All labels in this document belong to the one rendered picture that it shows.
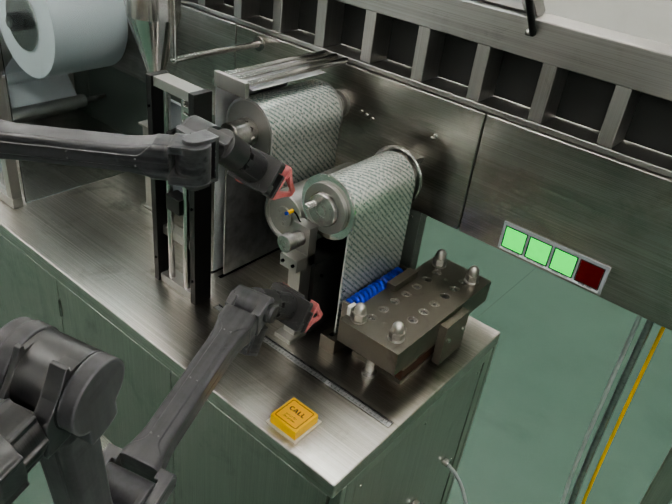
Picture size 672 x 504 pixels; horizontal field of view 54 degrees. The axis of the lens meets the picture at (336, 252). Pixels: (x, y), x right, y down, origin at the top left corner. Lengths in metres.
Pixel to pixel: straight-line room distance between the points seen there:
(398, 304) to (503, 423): 1.38
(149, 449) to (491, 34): 1.04
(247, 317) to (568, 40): 0.81
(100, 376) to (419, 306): 1.01
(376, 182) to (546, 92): 0.39
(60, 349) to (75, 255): 1.25
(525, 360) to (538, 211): 1.71
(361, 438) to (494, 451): 1.37
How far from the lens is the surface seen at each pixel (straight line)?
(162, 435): 1.03
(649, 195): 1.42
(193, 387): 1.07
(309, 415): 1.38
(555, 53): 1.43
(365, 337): 1.42
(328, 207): 1.37
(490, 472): 2.63
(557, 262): 1.53
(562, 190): 1.48
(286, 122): 1.50
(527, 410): 2.92
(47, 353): 0.64
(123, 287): 1.75
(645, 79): 1.38
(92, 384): 0.63
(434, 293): 1.58
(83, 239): 1.95
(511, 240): 1.56
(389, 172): 1.48
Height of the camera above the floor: 1.92
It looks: 32 degrees down
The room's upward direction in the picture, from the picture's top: 7 degrees clockwise
